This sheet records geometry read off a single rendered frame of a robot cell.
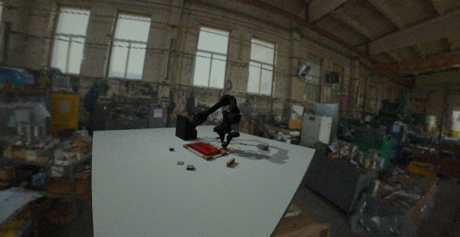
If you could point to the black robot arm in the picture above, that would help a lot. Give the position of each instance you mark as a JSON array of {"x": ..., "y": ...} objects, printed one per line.
[{"x": 233, "y": 117}]

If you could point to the tan rectangular block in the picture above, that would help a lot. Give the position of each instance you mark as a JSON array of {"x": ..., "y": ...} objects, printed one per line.
[{"x": 230, "y": 162}]

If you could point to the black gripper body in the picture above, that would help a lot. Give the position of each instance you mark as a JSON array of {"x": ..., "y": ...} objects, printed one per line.
[{"x": 233, "y": 134}]

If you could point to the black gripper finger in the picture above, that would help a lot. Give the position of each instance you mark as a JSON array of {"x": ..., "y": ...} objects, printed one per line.
[
  {"x": 228, "y": 139},
  {"x": 221, "y": 137}
]

